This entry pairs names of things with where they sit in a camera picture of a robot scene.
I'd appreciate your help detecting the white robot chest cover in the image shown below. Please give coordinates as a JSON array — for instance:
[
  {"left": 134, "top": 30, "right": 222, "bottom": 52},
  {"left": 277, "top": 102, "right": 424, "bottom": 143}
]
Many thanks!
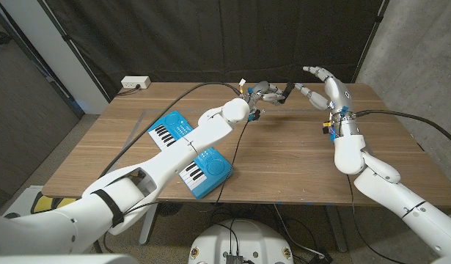
[{"left": 0, "top": 254, "right": 140, "bottom": 264}]

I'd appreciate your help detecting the white table leg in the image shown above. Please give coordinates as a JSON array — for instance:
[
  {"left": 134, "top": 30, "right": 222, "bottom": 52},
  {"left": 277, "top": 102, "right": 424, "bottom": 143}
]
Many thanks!
[{"left": 139, "top": 203, "right": 160, "bottom": 246}]

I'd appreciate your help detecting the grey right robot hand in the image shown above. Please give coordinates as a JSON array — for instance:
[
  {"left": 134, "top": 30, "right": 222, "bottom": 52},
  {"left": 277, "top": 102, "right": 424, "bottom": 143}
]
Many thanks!
[{"left": 293, "top": 65, "right": 360, "bottom": 137}]

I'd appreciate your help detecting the white power strip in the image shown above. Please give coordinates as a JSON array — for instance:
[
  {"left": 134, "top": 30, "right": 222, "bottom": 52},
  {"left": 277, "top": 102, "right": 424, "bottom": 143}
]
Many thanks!
[{"left": 120, "top": 76, "right": 152, "bottom": 89}]

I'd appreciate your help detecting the thin black left wrist cable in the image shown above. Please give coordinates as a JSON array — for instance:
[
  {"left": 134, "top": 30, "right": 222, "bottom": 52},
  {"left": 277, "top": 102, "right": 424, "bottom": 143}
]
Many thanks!
[{"left": 213, "top": 120, "right": 252, "bottom": 205}]

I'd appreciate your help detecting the black power adapter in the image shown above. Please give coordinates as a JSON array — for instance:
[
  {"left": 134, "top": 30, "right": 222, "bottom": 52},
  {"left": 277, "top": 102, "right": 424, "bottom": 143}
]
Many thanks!
[{"left": 307, "top": 251, "right": 334, "bottom": 264}]

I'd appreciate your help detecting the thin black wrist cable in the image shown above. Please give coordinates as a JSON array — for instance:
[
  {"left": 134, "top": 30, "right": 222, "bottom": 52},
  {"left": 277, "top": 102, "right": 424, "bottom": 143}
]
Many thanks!
[
  {"left": 213, "top": 120, "right": 252, "bottom": 205},
  {"left": 345, "top": 172, "right": 409, "bottom": 264}
]

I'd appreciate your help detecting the black velcro strap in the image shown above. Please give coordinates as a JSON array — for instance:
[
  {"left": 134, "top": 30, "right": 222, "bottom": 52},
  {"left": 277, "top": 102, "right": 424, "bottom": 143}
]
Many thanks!
[{"left": 282, "top": 81, "right": 296, "bottom": 106}]

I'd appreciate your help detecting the grey table leg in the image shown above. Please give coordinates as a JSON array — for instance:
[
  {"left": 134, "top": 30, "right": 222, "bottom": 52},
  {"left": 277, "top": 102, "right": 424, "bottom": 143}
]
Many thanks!
[{"left": 324, "top": 205, "right": 349, "bottom": 253}]

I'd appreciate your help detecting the white floor cable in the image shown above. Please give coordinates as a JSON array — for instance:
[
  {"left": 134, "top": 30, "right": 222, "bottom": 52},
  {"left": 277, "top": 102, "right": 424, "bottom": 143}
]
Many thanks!
[{"left": 272, "top": 204, "right": 323, "bottom": 257}]

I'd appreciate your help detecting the black backdrop stand pole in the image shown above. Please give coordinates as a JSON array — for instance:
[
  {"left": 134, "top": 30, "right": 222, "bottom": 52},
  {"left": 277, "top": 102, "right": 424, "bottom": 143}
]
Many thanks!
[
  {"left": 351, "top": 0, "right": 389, "bottom": 84},
  {"left": 37, "top": 0, "right": 112, "bottom": 103}
]

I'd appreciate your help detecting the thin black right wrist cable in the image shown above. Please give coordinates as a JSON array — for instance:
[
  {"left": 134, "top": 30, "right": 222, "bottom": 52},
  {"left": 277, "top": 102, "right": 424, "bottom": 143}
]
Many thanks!
[{"left": 345, "top": 172, "right": 409, "bottom": 264}]

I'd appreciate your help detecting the black torso cable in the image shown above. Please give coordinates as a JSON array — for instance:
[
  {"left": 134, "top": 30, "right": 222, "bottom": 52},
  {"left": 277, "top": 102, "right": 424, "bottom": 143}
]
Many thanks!
[{"left": 209, "top": 212, "right": 241, "bottom": 256}]

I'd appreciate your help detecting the black round floor disc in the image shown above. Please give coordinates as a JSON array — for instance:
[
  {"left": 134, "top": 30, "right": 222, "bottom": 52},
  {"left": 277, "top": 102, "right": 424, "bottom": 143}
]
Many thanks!
[{"left": 157, "top": 202, "right": 184, "bottom": 217}]

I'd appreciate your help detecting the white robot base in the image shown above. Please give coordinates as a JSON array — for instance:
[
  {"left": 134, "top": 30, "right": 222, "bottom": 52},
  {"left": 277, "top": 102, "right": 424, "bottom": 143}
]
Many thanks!
[{"left": 188, "top": 219, "right": 295, "bottom": 264}]

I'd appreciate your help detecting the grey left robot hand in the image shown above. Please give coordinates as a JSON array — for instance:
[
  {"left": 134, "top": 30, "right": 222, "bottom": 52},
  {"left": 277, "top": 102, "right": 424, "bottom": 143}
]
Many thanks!
[{"left": 241, "top": 80, "right": 290, "bottom": 111}]

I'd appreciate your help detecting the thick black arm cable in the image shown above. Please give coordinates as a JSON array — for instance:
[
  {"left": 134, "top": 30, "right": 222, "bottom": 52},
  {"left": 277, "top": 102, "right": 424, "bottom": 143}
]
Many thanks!
[
  {"left": 353, "top": 109, "right": 451, "bottom": 150},
  {"left": 98, "top": 82, "right": 244, "bottom": 179}
]

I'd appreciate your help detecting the white floor board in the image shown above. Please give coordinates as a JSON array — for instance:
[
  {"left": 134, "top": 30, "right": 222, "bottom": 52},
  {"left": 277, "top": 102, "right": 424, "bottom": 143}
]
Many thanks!
[{"left": 3, "top": 185, "right": 45, "bottom": 217}]

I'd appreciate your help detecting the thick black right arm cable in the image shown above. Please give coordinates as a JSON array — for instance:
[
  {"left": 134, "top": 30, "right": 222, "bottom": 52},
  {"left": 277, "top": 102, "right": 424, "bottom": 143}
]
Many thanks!
[{"left": 353, "top": 109, "right": 451, "bottom": 150}]

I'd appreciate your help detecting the black backdrop curtain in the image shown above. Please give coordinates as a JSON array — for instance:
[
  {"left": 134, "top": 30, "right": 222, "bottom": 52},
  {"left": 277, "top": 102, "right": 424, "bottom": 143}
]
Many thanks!
[{"left": 37, "top": 0, "right": 389, "bottom": 102}]

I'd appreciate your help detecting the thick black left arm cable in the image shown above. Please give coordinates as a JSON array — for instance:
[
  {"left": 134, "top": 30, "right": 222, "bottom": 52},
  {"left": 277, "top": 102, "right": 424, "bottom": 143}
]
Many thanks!
[{"left": 98, "top": 82, "right": 244, "bottom": 179}]

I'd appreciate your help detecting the blue toy piano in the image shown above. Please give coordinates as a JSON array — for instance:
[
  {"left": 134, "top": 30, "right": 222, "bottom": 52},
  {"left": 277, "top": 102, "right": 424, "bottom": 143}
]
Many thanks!
[{"left": 147, "top": 111, "right": 234, "bottom": 200}]

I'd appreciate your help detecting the black power strip cord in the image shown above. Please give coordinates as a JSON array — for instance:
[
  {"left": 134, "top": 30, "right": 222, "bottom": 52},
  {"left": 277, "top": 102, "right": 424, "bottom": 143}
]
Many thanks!
[{"left": 117, "top": 84, "right": 142, "bottom": 97}]

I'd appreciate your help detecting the yellow and black floor pad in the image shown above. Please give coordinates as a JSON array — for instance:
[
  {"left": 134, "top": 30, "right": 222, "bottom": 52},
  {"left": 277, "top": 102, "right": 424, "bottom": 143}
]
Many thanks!
[{"left": 30, "top": 190, "right": 79, "bottom": 214}]

